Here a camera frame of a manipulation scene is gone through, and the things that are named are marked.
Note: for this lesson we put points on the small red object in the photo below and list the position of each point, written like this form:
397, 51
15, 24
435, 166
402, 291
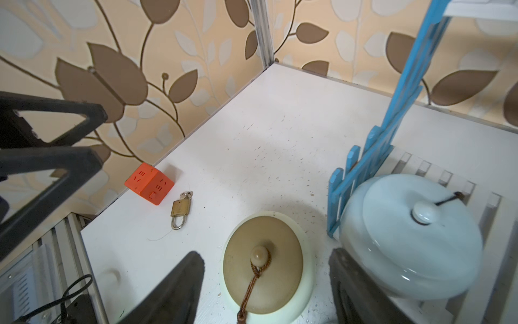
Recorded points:
149, 183

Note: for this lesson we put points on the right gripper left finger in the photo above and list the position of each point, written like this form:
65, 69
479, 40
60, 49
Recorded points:
176, 298

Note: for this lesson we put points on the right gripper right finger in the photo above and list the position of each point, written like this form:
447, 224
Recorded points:
357, 298

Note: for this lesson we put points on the brass padlock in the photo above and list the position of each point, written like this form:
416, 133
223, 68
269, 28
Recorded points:
180, 210

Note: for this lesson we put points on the blue white wooden shelf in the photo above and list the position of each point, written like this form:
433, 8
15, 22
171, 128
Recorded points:
473, 153

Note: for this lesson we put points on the cream jar with tassel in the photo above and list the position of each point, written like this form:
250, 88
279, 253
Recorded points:
268, 269

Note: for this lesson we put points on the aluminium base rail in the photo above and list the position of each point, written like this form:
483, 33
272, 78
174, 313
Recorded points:
52, 280

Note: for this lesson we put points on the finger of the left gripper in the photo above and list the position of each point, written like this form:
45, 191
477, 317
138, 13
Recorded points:
28, 121
80, 164

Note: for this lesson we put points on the white-blue ceramic jar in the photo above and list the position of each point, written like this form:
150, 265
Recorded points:
413, 237

